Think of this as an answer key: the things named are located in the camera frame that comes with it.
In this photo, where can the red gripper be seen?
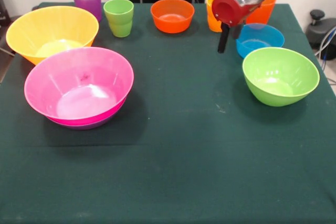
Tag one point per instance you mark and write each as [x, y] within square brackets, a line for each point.
[225, 10]

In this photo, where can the green bowl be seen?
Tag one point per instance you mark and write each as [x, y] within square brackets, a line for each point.
[275, 72]

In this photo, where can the blue bowl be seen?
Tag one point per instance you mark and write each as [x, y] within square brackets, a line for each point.
[262, 35]

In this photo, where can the purple bowl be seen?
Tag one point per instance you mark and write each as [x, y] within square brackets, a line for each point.
[86, 127]

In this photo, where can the dark grey equipment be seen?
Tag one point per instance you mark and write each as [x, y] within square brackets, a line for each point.
[3, 14]

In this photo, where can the large yellow bowl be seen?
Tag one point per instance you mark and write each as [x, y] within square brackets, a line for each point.
[26, 32]

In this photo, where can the green cup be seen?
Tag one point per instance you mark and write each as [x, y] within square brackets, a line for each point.
[119, 22]

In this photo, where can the orange bowl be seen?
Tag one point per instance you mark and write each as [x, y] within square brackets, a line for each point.
[170, 24]

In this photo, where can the purple cup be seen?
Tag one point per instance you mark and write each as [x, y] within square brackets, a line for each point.
[86, 1]

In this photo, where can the large pink bowl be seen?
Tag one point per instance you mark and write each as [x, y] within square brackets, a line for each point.
[78, 77]

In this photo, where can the yellow-orange cup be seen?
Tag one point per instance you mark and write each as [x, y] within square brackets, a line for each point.
[211, 22]

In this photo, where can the dark green tablecloth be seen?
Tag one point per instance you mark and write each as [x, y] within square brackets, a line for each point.
[183, 155]

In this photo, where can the black clamp device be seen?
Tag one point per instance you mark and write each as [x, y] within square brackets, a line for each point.
[317, 31]

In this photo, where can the orange cup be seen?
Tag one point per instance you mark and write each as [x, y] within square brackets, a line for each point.
[265, 11]

